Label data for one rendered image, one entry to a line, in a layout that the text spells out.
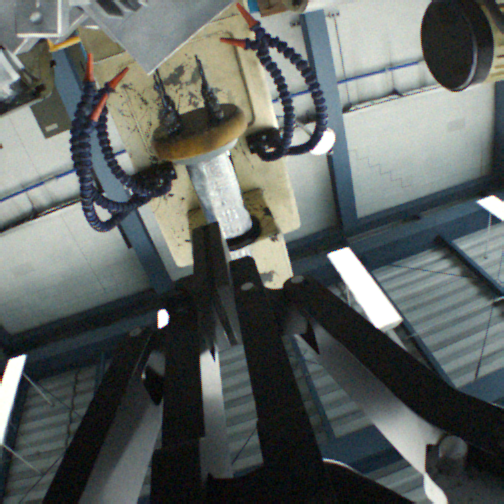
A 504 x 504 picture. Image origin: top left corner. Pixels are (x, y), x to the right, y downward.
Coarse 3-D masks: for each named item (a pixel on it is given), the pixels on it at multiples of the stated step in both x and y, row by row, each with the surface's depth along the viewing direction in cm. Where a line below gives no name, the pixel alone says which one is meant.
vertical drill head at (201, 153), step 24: (168, 96) 71; (216, 96) 64; (168, 120) 63; (192, 120) 70; (216, 120) 65; (240, 120) 67; (168, 144) 65; (192, 144) 63; (216, 144) 64; (192, 168) 72; (216, 168) 71; (216, 192) 74; (240, 192) 77; (216, 216) 77; (240, 216) 78
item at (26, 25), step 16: (16, 0) 17; (32, 0) 17; (48, 0) 17; (64, 0) 18; (16, 16) 17; (32, 16) 17; (48, 16) 17; (64, 16) 18; (16, 32) 17; (32, 32) 18; (48, 32) 18; (64, 32) 19
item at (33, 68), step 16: (0, 48) 45; (32, 48) 55; (48, 48) 63; (0, 64) 45; (16, 64) 49; (32, 64) 53; (48, 64) 60; (0, 80) 47; (16, 80) 49; (32, 80) 53; (48, 80) 60; (0, 96) 50; (16, 96) 52; (32, 96) 53; (48, 96) 59; (0, 112) 54
